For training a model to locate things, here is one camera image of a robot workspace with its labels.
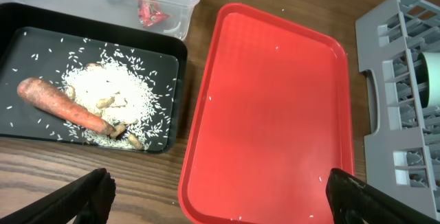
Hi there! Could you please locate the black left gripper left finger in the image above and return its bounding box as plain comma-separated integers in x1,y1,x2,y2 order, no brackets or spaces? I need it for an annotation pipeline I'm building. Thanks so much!
1,168,116,224

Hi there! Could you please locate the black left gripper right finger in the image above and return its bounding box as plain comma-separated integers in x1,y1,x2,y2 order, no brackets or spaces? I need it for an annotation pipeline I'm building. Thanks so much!
326,168,439,224

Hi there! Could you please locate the orange carrot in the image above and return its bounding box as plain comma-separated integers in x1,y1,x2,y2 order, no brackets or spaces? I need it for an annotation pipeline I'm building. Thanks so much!
17,78,115,135

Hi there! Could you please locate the red snack wrapper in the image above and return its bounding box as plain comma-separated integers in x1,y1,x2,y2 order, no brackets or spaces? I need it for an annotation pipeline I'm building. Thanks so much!
138,0,169,27

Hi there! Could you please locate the grey plastic dishwasher rack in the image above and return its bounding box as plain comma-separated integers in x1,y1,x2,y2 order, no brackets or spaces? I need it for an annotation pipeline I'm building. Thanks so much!
355,0,439,219

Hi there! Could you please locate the pile of rice and peanuts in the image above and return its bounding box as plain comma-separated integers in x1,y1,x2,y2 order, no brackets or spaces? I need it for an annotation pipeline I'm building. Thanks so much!
6,36,178,151

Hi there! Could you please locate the red plastic serving tray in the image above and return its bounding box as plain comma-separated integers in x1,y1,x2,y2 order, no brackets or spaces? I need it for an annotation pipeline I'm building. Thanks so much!
179,3,355,223

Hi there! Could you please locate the black rectangular tray bin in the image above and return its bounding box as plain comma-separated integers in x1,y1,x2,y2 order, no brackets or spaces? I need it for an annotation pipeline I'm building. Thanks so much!
1,3,188,153

